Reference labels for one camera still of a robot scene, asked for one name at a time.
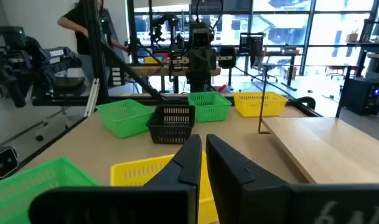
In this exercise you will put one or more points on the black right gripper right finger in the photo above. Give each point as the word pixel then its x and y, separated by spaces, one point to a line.
pixel 239 193

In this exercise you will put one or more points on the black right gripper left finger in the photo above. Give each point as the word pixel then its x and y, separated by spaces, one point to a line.
pixel 176 199

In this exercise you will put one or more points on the green plastic basket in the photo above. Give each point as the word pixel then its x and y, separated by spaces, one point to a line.
pixel 77 180
pixel 209 109
pixel 124 121

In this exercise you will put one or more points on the yellow plastic basket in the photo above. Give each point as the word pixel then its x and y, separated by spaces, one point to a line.
pixel 130 174
pixel 257 105

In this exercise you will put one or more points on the black plastic basket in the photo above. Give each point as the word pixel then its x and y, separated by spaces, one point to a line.
pixel 170 130

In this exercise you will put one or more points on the background black robot arm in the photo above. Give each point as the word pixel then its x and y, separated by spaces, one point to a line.
pixel 164 28

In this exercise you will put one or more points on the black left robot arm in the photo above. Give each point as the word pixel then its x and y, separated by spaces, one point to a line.
pixel 199 81

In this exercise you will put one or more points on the wooden shelf board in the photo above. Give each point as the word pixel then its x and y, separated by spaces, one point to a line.
pixel 326 146

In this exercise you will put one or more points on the black background monitor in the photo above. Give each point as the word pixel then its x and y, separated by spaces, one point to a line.
pixel 251 42

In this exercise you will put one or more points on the background wooden table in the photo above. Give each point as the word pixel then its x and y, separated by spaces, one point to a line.
pixel 152 71

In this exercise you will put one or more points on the background office chair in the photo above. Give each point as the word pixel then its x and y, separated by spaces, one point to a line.
pixel 264 67

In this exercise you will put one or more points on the white aluminium bar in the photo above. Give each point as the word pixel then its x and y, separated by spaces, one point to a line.
pixel 92 96

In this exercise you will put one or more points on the person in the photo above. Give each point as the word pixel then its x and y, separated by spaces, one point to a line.
pixel 77 18

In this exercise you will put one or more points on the black computer tower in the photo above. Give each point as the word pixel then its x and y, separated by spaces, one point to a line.
pixel 360 93

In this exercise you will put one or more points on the dark background robot station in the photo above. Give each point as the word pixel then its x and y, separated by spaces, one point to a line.
pixel 12 62

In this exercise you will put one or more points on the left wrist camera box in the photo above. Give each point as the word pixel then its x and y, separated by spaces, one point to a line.
pixel 201 39

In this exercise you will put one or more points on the black aluminium rig frame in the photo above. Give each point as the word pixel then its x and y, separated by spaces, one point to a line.
pixel 96 62

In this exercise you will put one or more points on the table-level camera box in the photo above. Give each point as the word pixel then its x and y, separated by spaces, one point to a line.
pixel 4 162

